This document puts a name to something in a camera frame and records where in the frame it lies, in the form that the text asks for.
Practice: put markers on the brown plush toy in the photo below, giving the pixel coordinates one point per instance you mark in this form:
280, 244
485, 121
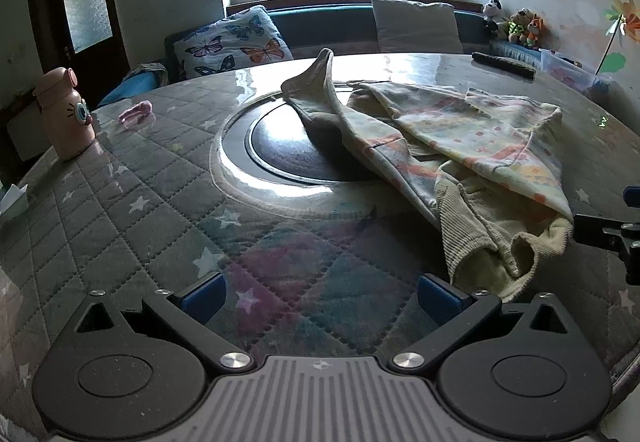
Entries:
518, 26

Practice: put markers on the loose white tissue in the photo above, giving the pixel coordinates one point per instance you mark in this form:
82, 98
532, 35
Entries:
13, 203

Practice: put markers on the clear plastic storage box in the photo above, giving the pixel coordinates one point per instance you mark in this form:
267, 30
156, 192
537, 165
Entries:
573, 74

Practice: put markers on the dark wooden door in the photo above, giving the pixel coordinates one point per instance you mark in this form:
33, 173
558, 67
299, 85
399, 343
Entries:
83, 35

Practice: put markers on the orange plush toy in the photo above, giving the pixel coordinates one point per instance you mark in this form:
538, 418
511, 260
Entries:
534, 31

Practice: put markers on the colourful printed child's garment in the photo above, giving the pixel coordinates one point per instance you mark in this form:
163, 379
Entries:
483, 168

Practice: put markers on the blue folded blanket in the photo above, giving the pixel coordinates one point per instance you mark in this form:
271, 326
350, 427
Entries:
143, 78

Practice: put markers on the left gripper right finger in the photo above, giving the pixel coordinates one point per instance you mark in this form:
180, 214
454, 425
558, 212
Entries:
459, 317

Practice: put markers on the plain white cushion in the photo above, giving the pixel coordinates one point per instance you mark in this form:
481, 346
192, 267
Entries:
407, 26

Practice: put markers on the black white plush toy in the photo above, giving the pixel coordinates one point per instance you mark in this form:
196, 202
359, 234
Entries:
494, 17

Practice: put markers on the colourful paper pinwheel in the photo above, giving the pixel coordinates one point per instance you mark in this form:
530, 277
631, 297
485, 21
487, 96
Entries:
624, 22

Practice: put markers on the pink hair scrunchie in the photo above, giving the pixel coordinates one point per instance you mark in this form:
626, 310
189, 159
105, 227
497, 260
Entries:
139, 111

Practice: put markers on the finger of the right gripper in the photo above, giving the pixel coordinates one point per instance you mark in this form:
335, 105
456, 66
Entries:
621, 237
631, 196

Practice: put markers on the teal bench sofa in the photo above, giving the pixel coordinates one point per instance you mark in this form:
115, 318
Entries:
344, 29

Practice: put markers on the pink cartoon water bottle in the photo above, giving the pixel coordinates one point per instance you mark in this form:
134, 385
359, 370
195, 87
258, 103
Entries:
65, 115

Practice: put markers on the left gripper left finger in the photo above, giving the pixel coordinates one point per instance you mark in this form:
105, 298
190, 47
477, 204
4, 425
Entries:
181, 318

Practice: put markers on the black remote control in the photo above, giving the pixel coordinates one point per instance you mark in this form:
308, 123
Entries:
504, 65

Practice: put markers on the butterfly print pillow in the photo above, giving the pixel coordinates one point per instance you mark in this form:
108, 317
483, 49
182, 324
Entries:
245, 39

